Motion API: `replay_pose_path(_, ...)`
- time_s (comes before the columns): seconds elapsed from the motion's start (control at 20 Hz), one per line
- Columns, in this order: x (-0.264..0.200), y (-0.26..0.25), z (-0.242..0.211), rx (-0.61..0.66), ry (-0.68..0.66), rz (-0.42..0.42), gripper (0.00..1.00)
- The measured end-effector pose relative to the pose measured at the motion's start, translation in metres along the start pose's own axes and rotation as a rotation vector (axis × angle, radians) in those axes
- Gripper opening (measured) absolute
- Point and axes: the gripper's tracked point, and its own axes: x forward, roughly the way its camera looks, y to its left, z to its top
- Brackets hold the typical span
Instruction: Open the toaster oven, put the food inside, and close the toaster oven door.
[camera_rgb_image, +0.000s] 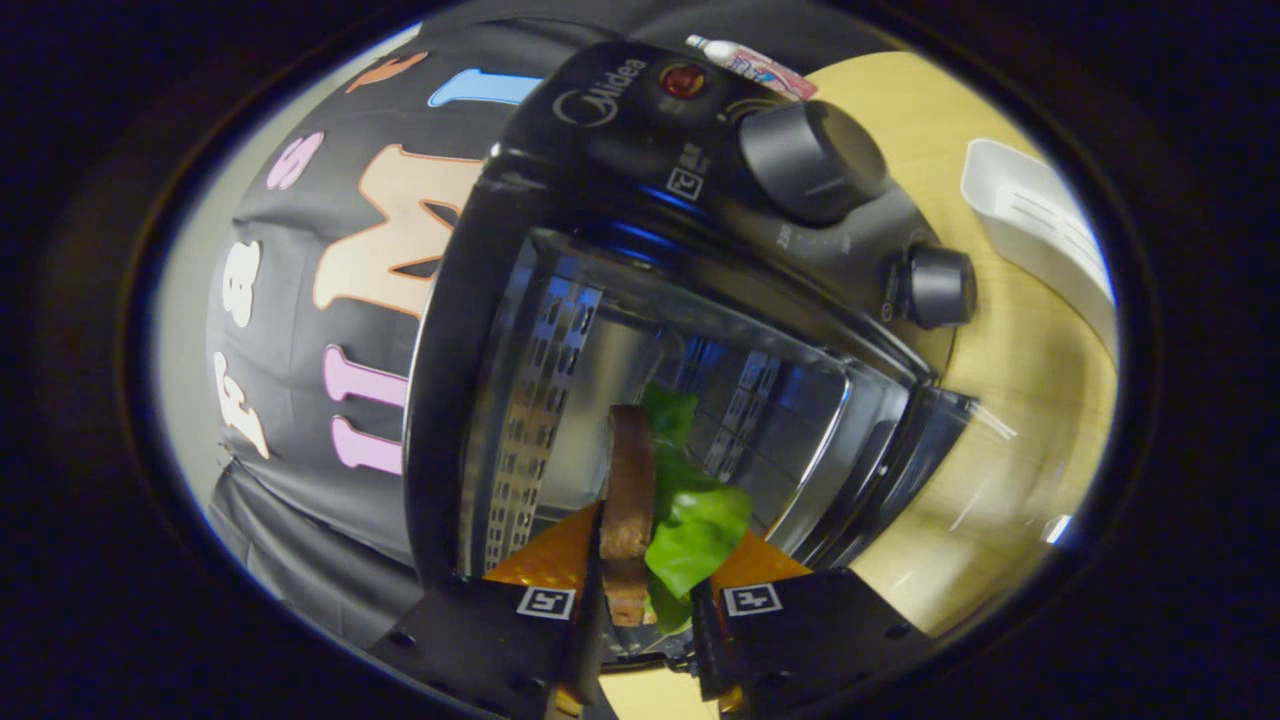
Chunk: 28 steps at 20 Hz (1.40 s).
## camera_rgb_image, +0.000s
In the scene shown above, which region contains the white pink-label spray bottle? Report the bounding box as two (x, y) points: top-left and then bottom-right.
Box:
(686, 34), (820, 102)

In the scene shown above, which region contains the white plastic tray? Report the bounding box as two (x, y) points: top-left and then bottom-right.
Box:
(960, 138), (1119, 353)

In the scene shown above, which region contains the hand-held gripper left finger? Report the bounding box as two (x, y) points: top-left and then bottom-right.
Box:
(370, 502), (613, 719)

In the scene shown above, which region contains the white bread lettuce sandwich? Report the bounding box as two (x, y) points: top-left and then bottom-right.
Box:
(598, 382), (754, 637)

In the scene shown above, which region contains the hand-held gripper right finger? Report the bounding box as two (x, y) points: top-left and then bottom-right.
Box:
(690, 532), (937, 715)

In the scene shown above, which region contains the black toaster oven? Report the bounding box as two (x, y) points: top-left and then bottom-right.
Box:
(403, 40), (986, 663)

